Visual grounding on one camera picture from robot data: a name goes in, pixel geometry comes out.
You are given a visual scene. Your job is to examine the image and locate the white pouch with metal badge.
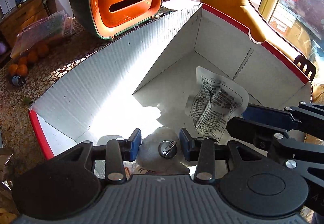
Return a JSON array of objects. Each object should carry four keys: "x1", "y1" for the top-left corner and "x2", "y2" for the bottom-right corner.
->
[{"x1": 136, "y1": 126, "x2": 190, "y2": 175}]

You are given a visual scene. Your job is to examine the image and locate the small dark blue bottle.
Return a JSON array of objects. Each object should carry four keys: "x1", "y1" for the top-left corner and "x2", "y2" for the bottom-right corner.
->
[{"x1": 11, "y1": 75, "x2": 25, "y2": 86}]

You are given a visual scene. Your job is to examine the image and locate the printed white sachet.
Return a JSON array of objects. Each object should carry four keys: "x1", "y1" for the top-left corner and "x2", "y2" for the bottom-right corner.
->
[{"x1": 185, "y1": 66, "x2": 249, "y2": 144}]

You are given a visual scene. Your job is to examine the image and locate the dark wooden chair back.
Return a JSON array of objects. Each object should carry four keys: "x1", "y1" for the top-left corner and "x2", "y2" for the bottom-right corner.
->
[{"x1": 294, "y1": 55, "x2": 316, "y2": 82}]

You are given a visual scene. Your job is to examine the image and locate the red white cardboard box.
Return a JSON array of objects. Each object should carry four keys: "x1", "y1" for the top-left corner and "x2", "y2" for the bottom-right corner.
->
[{"x1": 29, "y1": 5, "x2": 312, "y2": 174}]

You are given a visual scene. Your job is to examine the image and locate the green leaf scrap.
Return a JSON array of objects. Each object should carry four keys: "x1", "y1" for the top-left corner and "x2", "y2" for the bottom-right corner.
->
[{"x1": 22, "y1": 97, "x2": 33, "y2": 106}]

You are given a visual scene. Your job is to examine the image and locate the orange mandarin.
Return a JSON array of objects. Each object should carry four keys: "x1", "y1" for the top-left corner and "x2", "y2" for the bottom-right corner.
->
[
  {"x1": 16, "y1": 64, "x2": 29, "y2": 77},
  {"x1": 36, "y1": 42, "x2": 49, "y2": 58},
  {"x1": 18, "y1": 56, "x2": 28, "y2": 65},
  {"x1": 8, "y1": 64, "x2": 19, "y2": 76},
  {"x1": 27, "y1": 50, "x2": 38, "y2": 64}
]

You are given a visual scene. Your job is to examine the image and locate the clear plastic bead cases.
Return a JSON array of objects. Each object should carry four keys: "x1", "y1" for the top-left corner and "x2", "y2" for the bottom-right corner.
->
[{"x1": 11, "y1": 10, "x2": 73, "y2": 59}]

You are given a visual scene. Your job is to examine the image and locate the wooden drawer cabinet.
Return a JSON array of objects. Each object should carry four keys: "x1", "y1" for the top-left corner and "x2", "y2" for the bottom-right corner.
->
[{"x1": 1, "y1": 0, "x2": 48, "y2": 49}]

